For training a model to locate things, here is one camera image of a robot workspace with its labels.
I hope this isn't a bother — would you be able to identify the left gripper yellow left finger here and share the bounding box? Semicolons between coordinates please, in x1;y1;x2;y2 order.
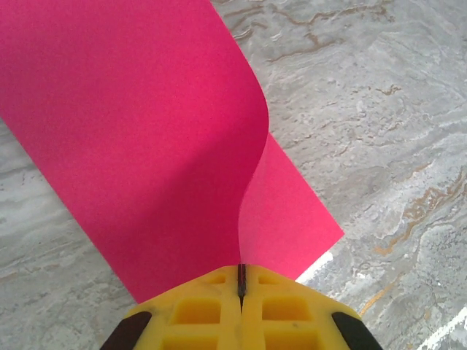
97;264;242;350

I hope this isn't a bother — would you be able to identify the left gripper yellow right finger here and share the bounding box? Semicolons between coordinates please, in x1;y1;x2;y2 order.
242;264;385;350

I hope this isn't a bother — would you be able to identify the pink square paper sheet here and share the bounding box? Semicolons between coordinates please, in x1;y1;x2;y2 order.
0;0;346;306

